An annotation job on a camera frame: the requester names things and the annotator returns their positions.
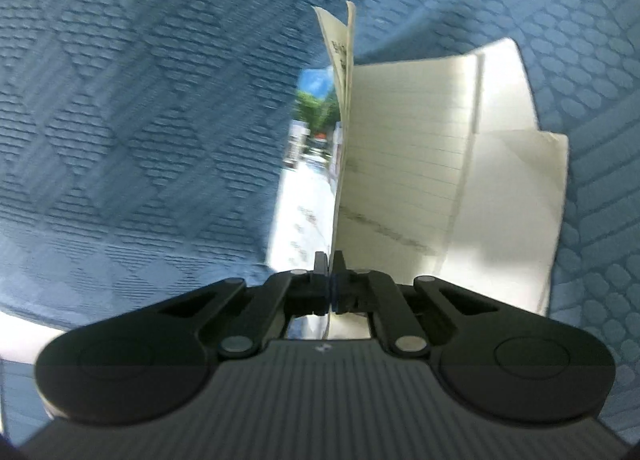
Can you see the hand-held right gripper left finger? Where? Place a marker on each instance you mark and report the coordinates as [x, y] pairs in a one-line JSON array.
[[322, 290]]

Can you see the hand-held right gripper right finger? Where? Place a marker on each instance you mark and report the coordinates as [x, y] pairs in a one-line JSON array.
[[340, 290]]

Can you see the blue textured seat cushion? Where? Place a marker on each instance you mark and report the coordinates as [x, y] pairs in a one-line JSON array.
[[595, 165], [150, 115]]

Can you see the white paper sheet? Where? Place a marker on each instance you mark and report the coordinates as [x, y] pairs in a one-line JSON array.
[[505, 85]]

